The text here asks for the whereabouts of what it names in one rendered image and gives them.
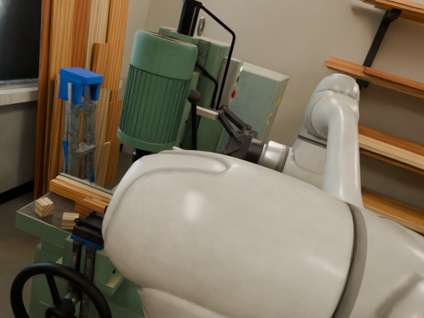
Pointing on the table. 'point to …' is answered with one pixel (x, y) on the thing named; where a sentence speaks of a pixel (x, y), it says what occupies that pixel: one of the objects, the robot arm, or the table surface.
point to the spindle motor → (156, 91)
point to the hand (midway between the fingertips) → (187, 130)
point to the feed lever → (193, 96)
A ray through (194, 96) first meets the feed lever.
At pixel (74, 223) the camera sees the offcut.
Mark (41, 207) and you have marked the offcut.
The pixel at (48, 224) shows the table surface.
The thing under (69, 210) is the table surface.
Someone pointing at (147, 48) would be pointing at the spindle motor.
